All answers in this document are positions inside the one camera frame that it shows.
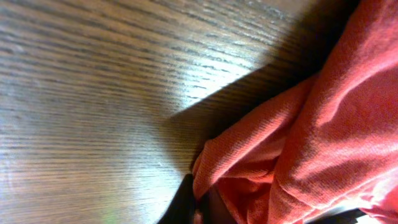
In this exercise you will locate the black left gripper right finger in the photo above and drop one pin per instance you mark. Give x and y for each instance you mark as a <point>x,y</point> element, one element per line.
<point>345,217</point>

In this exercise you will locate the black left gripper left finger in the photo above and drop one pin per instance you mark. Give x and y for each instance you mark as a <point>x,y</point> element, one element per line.
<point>182,207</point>

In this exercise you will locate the orange Fram t-shirt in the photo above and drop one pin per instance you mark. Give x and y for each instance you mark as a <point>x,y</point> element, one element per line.
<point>329,140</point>

